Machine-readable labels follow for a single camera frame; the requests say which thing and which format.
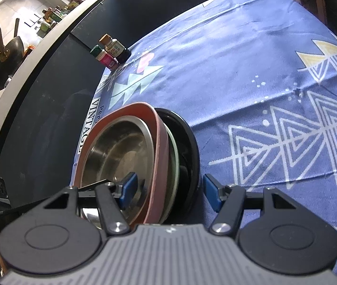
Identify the pink plastic bowl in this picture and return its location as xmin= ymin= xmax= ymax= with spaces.
xmin=73 ymin=102 xmax=168 ymax=227

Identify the stainless steel bowl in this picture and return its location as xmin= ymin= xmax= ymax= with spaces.
xmin=80 ymin=115 xmax=155 ymax=223

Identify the black plate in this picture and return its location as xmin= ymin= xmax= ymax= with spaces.
xmin=156 ymin=108 xmax=200 ymax=224

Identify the light green plate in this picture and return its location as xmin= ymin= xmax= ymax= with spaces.
xmin=159 ymin=125 xmax=179 ymax=223

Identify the blue patterned tablecloth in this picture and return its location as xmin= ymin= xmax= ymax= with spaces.
xmin=76 ymin=0 xmax=337 ymax=283

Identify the green cap spice jar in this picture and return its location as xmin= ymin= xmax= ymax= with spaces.
xmin=90 ymin=45 xmax=119 ymax=71

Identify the black wok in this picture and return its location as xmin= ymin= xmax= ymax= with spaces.
xmin=0 ymin=18 xmax=24 ymax=90

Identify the brown cap sauce bottle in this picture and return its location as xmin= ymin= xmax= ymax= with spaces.
xmin=99 ymin=34 xmax=132 ymax=64

